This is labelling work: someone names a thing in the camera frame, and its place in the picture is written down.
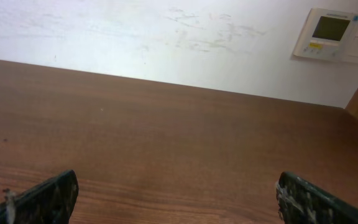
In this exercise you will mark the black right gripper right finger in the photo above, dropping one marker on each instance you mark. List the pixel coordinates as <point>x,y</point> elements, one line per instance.
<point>302,202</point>

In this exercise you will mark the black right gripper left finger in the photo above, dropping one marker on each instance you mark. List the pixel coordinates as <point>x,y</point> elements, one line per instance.
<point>51,201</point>

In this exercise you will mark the white wall control panel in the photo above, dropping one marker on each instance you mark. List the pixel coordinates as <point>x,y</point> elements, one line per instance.
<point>329,35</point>

